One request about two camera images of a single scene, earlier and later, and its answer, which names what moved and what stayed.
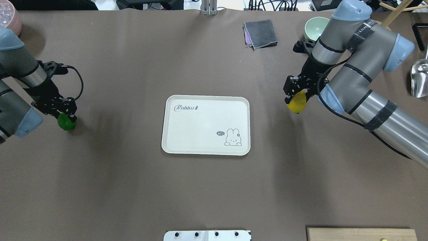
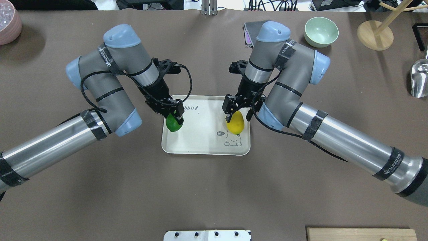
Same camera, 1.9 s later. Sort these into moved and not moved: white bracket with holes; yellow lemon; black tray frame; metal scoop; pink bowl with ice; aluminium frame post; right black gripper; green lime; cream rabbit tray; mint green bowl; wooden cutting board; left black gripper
Moved: green lime; left black gripper; right black gripper; yellow lemon
Not moved: cream rabbit tray; black tray frame; wooden cutting board; white bracket with holes; mint green bowl; aluminium frame post; metal scoop; pink bowl with ice
